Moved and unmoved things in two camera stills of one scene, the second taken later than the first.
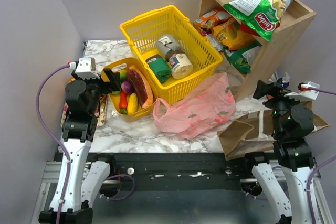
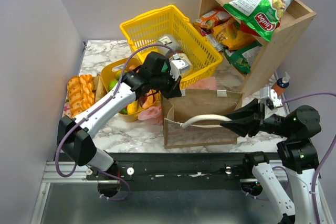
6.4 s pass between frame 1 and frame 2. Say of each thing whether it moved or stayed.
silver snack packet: stayed
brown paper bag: moved
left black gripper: moved
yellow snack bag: stayed
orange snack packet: stayed
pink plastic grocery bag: moved
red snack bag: stayed
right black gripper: moved
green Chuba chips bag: stayed
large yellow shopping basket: stayed
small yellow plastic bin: stayed
